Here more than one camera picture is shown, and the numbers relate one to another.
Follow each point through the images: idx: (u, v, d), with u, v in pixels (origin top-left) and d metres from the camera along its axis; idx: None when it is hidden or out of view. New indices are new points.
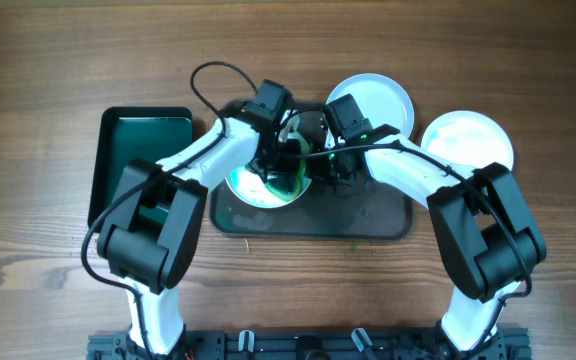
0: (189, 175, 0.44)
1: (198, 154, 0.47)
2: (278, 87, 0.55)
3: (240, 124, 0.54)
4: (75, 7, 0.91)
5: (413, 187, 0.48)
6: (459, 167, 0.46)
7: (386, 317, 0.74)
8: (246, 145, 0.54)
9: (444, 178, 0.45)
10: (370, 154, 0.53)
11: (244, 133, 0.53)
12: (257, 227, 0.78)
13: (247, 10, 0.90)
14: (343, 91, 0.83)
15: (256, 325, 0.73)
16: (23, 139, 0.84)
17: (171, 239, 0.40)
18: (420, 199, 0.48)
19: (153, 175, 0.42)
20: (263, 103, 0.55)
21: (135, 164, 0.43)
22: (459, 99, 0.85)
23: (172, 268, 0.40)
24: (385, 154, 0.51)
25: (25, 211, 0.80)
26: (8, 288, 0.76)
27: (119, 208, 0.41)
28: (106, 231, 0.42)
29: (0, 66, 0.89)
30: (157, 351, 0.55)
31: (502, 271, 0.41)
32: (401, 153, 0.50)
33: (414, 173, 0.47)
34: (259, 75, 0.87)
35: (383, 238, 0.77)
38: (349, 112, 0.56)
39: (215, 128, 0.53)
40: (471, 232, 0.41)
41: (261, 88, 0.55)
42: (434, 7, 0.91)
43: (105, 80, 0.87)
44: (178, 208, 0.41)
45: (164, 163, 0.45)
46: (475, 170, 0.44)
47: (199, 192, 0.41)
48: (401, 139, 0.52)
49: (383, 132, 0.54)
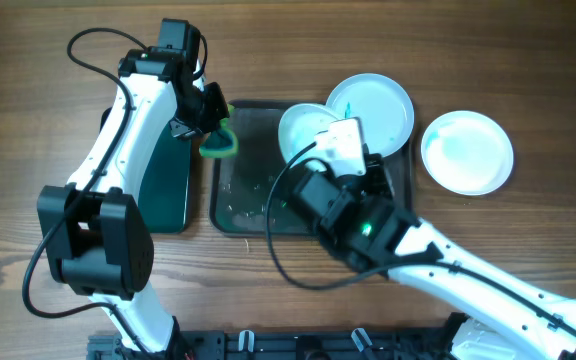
0: (105, 185, 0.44)
1: (109, 151, 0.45)
2: (180, 24, 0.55)
3: (148, 77, 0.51)
4: (76, 8, 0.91)
5: (502, 327, 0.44)
6: (555, 306, 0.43)
7: (387, 318, 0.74)
8: (167, 100, 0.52)
9: (555, 331, 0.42)
10: (409, 271, 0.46)
11: (155, 91, 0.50)
12: (257, 227, 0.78)
13: (247, 11, 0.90)
14: (343, 92, 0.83)
15: (256, 325, 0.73)
16: (23, 139, 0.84)
17: (118, 255, 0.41)
18: (497, 325, 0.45)
19: (71, 198, 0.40)
20: (170, 44, 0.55)
21: (47, 191, 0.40)
22: (459, 99, 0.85)
23: (132, 275, 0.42)
24: (432, 275, 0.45)
25: (25, 212, 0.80)
26: (8, 288, 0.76)
27: (54, 242, 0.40)
28: (54, 265, 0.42)
29: (1, 66, 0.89)
30: (156, 350, 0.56)
31: None
32: (456, 273, 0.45)
33: (501, 314, 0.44)
34: (259, 75, 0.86)
35: None
38: (318, 192, 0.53)
39: (120, 101, 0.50)
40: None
41: (162, 30, 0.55)
42: (435, 7, 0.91)
43: (106, 81, 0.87)
44: (109, 226, 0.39)
45: (77, 179, 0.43)
46: None
47: (125, 201, 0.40)
48: (435, 240, 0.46)
49: (392, 218, 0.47)
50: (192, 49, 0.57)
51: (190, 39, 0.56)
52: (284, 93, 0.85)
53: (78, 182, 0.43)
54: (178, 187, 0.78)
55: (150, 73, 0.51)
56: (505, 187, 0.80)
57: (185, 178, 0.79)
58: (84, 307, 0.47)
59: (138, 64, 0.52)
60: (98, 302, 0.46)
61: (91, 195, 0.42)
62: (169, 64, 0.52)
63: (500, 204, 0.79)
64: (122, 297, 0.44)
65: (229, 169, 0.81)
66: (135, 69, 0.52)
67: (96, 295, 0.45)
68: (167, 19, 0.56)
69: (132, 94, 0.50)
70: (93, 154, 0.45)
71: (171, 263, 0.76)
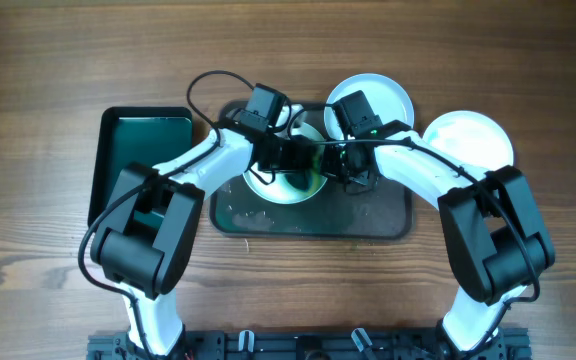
0: (186, 179, 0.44)
1: (195, 160, 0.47)
2: (271, 91, 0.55)
3: (235, 132, 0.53)
4: (75, 7, 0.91)
5: (424, 186, 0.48)
6: (473, 169, 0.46)
7: (386, 318, 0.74)
8: (245, 158, 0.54)
9: (457, 179, 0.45)
10: (380, 152, 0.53)
11: (240, 142, 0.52)
12: (257, 227, 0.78)
13: (246, 10, 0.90)
14: (343, 91, 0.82)
15: (256, 325, 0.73)
16: (23, 139, 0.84)
17: (167, 244, 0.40)
18: (428, 197, 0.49)
19: (150, 178, 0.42)
20: (257, 110, 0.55)
21: (133, 167, 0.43)
22: (459, 99, 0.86)
23: (166, 272, 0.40)
24: (394, 151, 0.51)
25: (25, 211, 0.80)
26: (8, 288, 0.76)
27: (115, 211, 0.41)
28: (100, 235, 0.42)
29: (1, 66, 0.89)
30: (157, 352, 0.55)
31: (509, 274, 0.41)
32: (412, 150, 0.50)
33: (422, 171, 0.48)
34: (259, 75, 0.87)
35: (382, 238, 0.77)
38: (359, 108, 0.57)
39: (210, 137, 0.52)
40: (481, 233, 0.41)
41: (254, 94, 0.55)
42: (435, 7, 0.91)
43: (105, 80, 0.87)
44: (174, 212, 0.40)
45: (161, 167, 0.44)
46: (487, 172, 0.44)
47: (196, 195, 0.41)
48: (411, 136, 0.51)
49: (391, 128, 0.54)
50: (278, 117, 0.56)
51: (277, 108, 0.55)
52: (284, 93, 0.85)
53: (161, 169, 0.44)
54: None
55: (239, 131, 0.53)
56: None
57: None
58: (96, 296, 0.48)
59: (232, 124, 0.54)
60: (122, 289, 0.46)
61: (167, 184, 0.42)
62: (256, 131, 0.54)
63: None
64: (147, 295, 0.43)
65: None
66: (228, 125, 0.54)
67: (121, 283, 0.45)
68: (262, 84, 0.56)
69: (223, 135, 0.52)
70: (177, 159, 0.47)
71: None
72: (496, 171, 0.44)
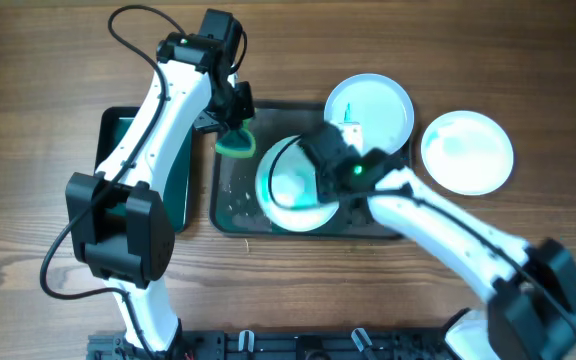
0: (134, 176, 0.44)
1: (142, 139, 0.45)
2: (224, 16, 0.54)
3: (184, 66, 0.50)
4: (76, 8, 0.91)
5: (450, 255, 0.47)
6: (498, 238, 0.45)
7: (386, 318, 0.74)
8: (204, 91, 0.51)
9: (494, 260, 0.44)
10: (378, 202, 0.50)
11: (189, 81, 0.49)
12: (258, 227, 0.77)
13: (247, 10, 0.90)
14: (343, 92, 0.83)
15: (256, 325, 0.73)
16: (23, 139, 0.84)
17: (141, 246, 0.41)
18: (454, 266, 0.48)
19: (99, 190, 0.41)
20: (211, 33, 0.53)
21: (78, 178, 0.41)
22: (459, 99, 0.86)
23: (151, 267, 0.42)
24: (395, 204, 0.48)
25: (24, 211, 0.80)
26: (8, 288, 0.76)
27: (78, 226, 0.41)
28: (76, 247, 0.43)
29: (1, 65, 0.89)
30: (157, 349, 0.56)
31: (562, 352, 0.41)
32: (419, 205, 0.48)
33: (449, 244, 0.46)
34: (259, 75, 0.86)
35: (383, 238, 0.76)
38: (330, 141, 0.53)
39: (155, 89, 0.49)
40: (535, 324, 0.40)
41: (206, 19, 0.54)
42: (435, 7, 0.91)
43: (105, 80, 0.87)
44: (133, 218, 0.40)
45: (107, 168, 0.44)
46: (527, 251, 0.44)
47: (152, 197, 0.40)
48: (409, 180, 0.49)
49: (379, 163, 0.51)
50: (232, 43, 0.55)
51: (232, 32, 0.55)
52: (285, 93, 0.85)
53: (107, 172, 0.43)
54: (178, 186, 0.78)
55: (187, 61, 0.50)
56: (505, 187, 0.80)
57: (185, 178, 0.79)
58: (97, 291, 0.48)
59: (176, 50, 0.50)
60: (112, 286, 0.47)
61: (118, 186, 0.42)
62: (207, 53, 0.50)
63: (500, 203, 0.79)
64: (138, 285, 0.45)
65: (228, 169, 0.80)
66: (173, 55, 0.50)
67: (110, 280, 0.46)
68: (211, 10, 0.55)
69: (167, 82, 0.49)
70: (124, 143, 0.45)
71: (171, 263, 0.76)
72: (534, 249, 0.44)
